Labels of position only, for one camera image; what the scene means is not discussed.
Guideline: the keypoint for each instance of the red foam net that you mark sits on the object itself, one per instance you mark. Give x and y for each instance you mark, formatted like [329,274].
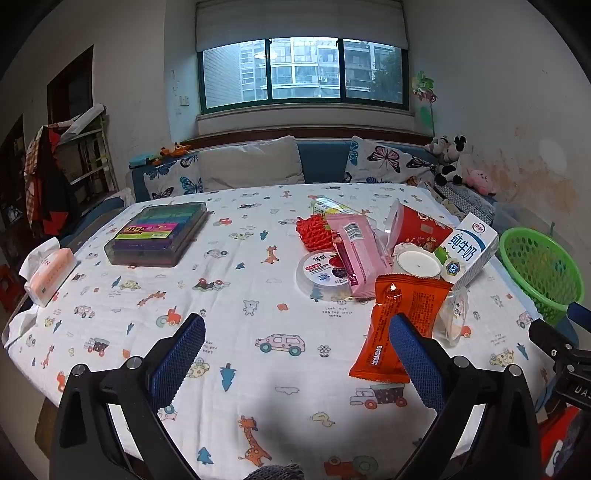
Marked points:
[314,233]

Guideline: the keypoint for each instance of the clear case of coloured markers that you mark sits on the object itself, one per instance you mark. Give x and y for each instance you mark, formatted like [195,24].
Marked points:
[157,230]

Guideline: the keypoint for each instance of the red paper bucket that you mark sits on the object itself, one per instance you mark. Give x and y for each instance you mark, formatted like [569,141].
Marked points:
[420,228]

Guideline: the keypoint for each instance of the round clear yogurt container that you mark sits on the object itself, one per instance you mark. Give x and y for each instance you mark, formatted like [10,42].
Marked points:
[323,277]

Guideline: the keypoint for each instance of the black white plush toy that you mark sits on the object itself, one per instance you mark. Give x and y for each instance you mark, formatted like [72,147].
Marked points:
[455,161]

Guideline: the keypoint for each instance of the orange plush toy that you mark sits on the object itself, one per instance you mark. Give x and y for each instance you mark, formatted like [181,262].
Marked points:
[173,150]

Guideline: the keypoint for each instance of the cartoon print tablecloth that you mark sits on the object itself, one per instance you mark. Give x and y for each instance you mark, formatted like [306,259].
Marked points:
[231,323]

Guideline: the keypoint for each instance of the beige pillow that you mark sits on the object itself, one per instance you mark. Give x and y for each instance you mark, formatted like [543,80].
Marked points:
[249,164]

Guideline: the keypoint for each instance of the pink tissue pack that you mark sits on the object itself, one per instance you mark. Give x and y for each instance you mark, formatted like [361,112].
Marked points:
[48,277]

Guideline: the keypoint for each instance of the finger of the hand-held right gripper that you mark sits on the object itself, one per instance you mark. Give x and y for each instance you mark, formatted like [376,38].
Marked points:
[551,339]
[581,314]

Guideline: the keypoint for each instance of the orange snack wrapper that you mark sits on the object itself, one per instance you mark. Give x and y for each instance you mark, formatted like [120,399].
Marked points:
[392,300]

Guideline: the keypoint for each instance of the rolled white paper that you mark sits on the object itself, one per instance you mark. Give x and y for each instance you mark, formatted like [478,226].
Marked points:
[83,121]

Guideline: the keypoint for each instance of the clear plastic bottle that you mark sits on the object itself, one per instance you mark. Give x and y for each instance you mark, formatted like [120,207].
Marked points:
[330,205]

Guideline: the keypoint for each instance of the pink snack packet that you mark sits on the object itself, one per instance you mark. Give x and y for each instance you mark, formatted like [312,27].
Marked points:
[360,254]

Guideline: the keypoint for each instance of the white milk carton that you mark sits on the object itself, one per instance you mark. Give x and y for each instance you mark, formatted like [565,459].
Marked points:
[466,251]

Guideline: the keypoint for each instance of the pink plush toy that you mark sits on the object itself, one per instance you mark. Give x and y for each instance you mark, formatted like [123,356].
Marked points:
[480,181]

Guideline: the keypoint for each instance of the metal shelf rack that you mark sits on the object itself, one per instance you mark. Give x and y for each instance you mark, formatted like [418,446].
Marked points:
[92,152]

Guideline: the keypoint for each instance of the checked cloth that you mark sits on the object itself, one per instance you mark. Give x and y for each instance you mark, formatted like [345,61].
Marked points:
[31,161]

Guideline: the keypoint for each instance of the red black jacket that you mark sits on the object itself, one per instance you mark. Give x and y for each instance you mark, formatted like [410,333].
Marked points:
[53,203]

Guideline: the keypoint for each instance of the clear plastic bread bag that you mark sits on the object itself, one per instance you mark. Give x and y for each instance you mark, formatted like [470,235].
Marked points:
[455,318]

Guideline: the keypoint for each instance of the dark wooden door frame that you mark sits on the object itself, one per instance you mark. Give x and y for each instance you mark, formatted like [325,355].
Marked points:
[69,83]

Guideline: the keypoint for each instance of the butterfly print pillow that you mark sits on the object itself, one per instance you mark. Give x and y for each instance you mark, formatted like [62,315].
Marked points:
[388,161]
[173,177]

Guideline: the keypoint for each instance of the grey white plush toy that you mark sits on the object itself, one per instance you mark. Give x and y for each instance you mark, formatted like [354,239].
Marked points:
[436,147]

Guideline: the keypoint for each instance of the white round cup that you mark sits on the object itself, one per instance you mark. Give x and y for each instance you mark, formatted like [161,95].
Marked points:
[415,264]

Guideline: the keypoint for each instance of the white roller blind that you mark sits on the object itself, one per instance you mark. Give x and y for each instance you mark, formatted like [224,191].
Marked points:
[300,23]

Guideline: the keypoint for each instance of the person's grey sweater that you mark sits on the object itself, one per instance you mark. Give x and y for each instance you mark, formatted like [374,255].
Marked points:
[277,473]

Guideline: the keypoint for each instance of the green framed window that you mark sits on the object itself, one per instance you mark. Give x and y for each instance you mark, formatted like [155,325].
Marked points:
[304,69]

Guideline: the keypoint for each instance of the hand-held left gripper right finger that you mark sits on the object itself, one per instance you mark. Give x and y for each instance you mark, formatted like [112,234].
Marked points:
[415,364]

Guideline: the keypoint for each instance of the colourful pinwheel decoration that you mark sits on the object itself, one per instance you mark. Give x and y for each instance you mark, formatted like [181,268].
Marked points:
[424,90]

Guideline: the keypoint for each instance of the grey patterned blanket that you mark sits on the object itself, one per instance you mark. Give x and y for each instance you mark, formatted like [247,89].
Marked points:
[466,201]

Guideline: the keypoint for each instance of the teal cushion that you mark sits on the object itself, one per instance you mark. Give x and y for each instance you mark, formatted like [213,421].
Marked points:
[143,159]

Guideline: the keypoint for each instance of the blue sofa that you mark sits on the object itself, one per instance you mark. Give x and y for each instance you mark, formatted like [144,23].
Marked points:
[323,159]

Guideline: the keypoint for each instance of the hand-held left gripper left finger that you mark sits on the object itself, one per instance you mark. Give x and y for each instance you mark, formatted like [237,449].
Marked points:
[178,364]

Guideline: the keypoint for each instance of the green plastic basket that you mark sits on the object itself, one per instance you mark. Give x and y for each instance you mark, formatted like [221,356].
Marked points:
[540,272]

